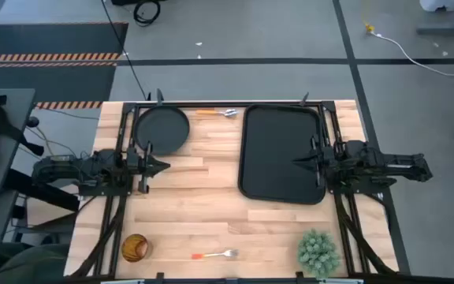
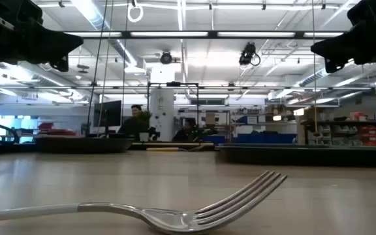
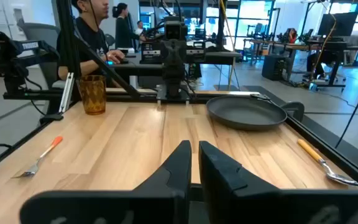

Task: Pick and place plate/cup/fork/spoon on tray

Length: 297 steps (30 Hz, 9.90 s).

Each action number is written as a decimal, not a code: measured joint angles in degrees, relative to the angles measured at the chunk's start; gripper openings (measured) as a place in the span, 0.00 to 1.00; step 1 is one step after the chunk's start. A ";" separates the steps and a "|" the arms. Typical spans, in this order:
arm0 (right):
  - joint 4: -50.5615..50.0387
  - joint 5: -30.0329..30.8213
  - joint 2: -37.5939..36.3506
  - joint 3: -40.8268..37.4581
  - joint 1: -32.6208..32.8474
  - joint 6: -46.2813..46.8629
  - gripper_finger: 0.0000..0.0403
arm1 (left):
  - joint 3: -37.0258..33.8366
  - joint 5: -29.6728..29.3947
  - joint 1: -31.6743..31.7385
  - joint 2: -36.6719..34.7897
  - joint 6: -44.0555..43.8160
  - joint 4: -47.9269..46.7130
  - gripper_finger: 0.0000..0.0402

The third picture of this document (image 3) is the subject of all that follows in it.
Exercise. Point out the black table clamp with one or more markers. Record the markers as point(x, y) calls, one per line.
point(294, 109)

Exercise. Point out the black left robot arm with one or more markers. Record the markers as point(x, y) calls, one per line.
point(173, 88)

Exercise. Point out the black desk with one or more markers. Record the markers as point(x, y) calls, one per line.
point(222, 57)

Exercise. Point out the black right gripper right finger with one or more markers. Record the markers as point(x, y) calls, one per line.
point(228, 199)

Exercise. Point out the amber textured glass cup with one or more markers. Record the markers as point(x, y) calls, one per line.
point(92, 95)

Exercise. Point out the grey office chair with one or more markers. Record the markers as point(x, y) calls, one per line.
point(39, 34)

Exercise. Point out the black control box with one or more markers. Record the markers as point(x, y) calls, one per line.
point(151, 53)
point(196, 52)

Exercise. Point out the black computer monitor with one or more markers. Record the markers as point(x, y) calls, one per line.
point(337, 23)

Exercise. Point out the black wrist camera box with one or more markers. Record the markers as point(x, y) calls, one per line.
point(175, 30)

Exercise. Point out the black neighbouring Trossen robot arm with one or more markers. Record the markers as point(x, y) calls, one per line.
point(8, 59)

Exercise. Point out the black frame post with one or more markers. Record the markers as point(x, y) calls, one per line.
point(65, 37)

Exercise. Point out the black diagonal frame brace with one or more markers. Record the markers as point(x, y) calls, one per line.
point(110, 68)

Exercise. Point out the person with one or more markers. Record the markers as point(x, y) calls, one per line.
point(123, 31)
point(95, 40)
point(291, 35)
point(139, 27)

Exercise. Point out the dark grey round plate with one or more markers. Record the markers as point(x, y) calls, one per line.
point(244, 113)

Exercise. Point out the white aluminium bar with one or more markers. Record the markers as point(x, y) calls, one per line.
point(66, 93)

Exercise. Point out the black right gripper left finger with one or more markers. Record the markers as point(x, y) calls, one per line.
point(154, 202)

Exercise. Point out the black computer tower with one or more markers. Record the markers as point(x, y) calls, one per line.
point(275, 67)

